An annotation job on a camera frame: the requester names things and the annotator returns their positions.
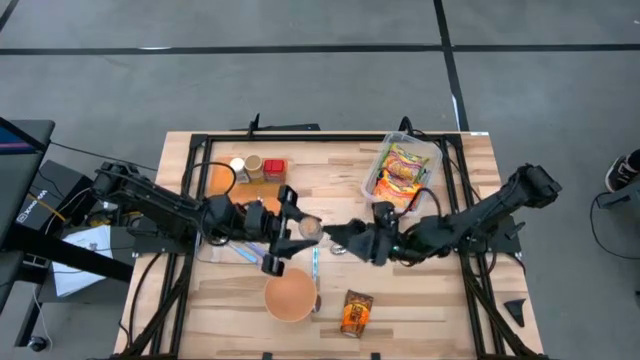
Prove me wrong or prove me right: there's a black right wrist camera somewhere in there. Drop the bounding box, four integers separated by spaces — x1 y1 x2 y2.
372 201 396 224

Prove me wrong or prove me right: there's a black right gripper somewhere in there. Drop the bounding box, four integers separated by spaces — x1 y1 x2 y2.
323 216 402 267

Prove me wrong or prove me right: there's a peach-coloured bowl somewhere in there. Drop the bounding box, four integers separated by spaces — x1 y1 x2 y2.
263 267 320 324

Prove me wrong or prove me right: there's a clear plastic storage bin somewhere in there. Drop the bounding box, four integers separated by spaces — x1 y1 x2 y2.
360 131 445 221

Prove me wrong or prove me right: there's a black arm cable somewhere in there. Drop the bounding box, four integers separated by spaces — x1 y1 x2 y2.
181 160 239 201
408 187 444 217

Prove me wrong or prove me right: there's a red-lid spice container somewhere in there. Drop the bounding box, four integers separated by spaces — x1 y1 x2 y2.
263 158 288 184

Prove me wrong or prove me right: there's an orange Maruchan ramen packet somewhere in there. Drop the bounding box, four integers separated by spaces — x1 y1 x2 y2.
372 169 424 211

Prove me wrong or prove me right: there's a black workstation desk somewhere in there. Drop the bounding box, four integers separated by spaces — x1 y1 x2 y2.
0 117 135 349

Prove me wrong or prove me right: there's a teal-handled spoon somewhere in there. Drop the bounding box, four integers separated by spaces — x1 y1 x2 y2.
311 246 321 295

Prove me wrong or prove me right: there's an orange translucent mat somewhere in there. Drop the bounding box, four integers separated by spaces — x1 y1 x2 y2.
206 156 290 216

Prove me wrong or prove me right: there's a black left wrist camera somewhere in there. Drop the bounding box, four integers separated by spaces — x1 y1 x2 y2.
260 253 286 278

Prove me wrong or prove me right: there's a white paper sheet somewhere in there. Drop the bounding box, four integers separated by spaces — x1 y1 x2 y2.
51 223 115 299

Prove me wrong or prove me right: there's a black labelled computer box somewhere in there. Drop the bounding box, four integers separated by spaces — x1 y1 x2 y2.
16 159 97 236

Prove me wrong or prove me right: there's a small glass spice jar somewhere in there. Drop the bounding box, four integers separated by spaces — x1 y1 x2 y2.
298 215 325 241

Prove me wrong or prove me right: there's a brown orange noodle packet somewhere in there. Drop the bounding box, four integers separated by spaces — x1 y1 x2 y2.
339 288 375 340

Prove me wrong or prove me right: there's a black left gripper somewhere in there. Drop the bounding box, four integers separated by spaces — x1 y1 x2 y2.
243 184 322 260

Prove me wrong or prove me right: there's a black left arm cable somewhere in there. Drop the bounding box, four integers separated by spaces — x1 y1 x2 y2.
181 160 239 201

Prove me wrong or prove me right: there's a bagel seasoning bottle white cap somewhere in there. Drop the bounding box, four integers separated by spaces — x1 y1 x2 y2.
228 156 250 184

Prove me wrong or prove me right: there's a black aluminium rig frame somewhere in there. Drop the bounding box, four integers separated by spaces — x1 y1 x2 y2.
114 130 549 360

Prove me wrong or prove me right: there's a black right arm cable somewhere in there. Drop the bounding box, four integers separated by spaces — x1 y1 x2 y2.
408 187 444 217

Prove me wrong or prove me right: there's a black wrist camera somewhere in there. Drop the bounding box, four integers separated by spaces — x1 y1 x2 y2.
372 201 396 224
260 253 286 278

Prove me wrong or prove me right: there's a light blue handled spoon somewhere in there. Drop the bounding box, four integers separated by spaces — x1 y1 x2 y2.
229 243 264 265

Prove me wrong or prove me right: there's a lime chili shrimp noodle packet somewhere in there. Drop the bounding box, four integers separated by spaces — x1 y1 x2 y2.
381 142 431 184

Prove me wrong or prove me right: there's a person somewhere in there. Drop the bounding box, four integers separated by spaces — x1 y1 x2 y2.
603 148 640 194

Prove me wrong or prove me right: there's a clear left plastic container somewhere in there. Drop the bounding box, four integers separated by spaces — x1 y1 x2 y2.
192 202 284 265

